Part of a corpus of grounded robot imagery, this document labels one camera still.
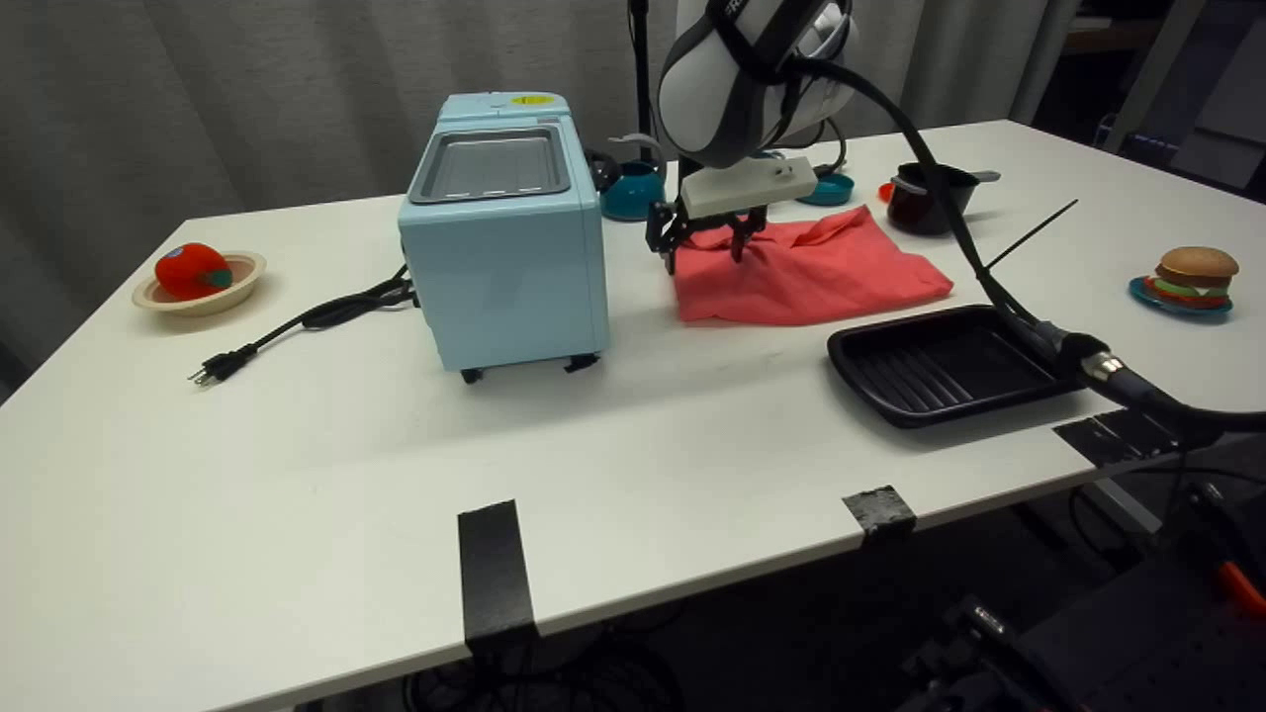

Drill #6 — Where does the beige small plate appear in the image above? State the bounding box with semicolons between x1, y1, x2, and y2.
130;252;264;317

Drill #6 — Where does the black tape square middle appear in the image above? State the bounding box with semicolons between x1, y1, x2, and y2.
842;487;914;538

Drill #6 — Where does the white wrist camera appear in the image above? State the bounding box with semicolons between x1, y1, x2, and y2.
680;157;814;218

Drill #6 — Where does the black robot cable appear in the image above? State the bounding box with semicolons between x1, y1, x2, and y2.
789;51;1266;458

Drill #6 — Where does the black grill tray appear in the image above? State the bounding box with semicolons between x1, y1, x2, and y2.
829;303;1081;429

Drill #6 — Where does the teal small plate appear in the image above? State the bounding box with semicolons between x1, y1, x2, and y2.
1127;277;1234;326

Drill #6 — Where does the red toy tomato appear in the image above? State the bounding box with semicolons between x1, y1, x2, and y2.
156;241;234;301

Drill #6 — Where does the light blue toaster oven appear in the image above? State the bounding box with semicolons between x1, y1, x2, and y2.
395;91;608;385

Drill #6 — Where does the teal toy kettle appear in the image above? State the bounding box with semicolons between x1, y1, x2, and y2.
591;132;665;220

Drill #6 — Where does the black tape patch right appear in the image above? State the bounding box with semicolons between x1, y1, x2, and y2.
1058;367;1219;467

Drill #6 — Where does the black power cord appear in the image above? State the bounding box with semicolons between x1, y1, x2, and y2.
186;265;419;393

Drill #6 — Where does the black tape strip left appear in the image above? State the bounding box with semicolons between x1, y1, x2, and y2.
458;502;535;653

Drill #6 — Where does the red shirt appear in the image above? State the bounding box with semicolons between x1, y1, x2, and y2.
673;211;953;327

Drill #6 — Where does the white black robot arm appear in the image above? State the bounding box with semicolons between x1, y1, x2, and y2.
647;0;855;265

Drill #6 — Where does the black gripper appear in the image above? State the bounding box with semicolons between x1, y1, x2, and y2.
647;157;772;268

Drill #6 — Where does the black toy pot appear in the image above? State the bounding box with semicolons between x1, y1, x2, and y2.
877;162;999;237

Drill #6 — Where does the toy hamburger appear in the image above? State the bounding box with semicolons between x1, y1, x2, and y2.
1150;247;1239;303

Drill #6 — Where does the black stand pole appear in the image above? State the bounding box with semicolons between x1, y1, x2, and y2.
626;0;653;136

